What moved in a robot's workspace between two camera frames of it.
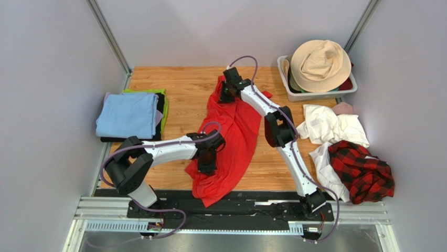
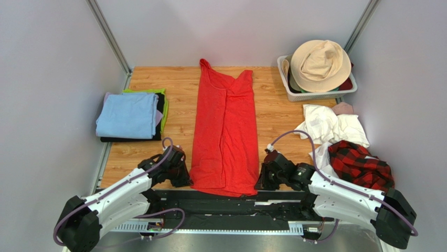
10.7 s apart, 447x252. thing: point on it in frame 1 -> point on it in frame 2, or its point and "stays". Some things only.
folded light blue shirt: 127,115 stays
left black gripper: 209,169 -> 184,179
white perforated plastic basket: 294,95 stays
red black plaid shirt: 368,178 stays
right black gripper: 225,96 -> 267,176
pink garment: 343,108 stays
